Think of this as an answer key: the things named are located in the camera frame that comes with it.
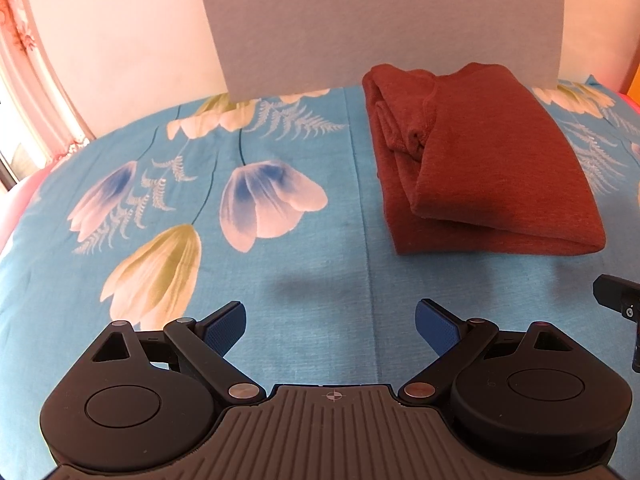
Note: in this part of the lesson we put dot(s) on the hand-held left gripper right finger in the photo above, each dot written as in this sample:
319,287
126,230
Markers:
440,327

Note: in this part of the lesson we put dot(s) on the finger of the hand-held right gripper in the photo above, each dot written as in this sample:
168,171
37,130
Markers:
612,292

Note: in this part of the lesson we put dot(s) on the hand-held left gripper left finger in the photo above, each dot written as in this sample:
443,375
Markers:
227,325

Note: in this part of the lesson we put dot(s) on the rust red sweater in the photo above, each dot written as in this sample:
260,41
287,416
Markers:
500,160

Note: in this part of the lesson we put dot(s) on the blue floral bed sheet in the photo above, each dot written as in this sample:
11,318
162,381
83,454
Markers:
300,260

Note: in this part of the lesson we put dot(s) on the grey board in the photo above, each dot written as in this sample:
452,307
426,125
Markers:
375,20

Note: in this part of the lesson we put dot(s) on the pink floral curtain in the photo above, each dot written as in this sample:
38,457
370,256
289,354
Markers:
35,70

